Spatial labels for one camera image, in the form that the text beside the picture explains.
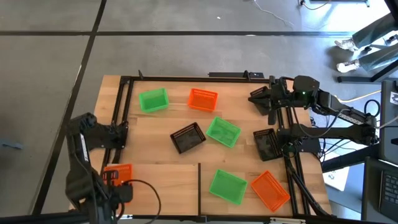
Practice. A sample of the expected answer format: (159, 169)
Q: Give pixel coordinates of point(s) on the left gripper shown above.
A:
(112, 194)

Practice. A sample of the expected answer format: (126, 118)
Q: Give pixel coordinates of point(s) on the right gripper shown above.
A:
(281, 93)

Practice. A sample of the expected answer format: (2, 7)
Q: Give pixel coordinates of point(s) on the black plastic basket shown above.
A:
(266, 144)
(258, 91)
(187, 138)

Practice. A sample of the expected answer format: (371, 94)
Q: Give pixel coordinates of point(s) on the orange plastic basket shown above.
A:
(126, 171)
(270, 191)
(202, 100)

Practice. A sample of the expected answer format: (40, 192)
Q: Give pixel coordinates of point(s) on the green plastic basket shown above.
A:
(223, 132)
(154, 101)
(228, 187)

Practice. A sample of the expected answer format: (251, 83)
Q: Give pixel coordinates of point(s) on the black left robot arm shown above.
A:
(77, 146)

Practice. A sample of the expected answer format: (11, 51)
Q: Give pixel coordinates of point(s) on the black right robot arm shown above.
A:
(342, 132)

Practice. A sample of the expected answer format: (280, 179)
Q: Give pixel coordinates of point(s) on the black shelf divider bar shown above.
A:
(199, 186)

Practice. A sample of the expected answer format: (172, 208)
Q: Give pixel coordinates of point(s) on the person's white shoe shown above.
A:
(348, 66)
(345, 44)

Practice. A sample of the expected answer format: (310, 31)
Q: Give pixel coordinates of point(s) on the black desk foot bar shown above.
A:
(357, 79)

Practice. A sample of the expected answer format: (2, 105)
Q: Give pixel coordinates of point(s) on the black diagonal desk bar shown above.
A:
(348, 159)

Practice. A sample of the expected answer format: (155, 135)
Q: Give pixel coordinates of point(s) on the white paper sheet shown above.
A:
(337, 179)

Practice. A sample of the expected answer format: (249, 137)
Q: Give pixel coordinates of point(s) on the grey computer case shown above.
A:
(388, 137)

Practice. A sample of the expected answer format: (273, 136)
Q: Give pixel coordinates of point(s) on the dark laptop keyboard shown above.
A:
(388, 193)

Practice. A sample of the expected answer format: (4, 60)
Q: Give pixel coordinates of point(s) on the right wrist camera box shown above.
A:
(272, 116)

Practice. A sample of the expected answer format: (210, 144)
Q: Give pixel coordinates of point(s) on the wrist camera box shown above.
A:
(272, 116)
(127, 193)

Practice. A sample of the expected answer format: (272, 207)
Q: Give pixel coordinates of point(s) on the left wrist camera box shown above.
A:
(127, 193)

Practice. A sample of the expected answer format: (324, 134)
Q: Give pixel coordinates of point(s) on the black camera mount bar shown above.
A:
(230, 75)

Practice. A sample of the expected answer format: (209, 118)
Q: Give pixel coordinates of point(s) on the black aluminium table frame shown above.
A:
(202, 80)

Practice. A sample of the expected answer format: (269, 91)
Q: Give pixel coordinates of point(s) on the silver frame bracket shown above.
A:
(287, 221)

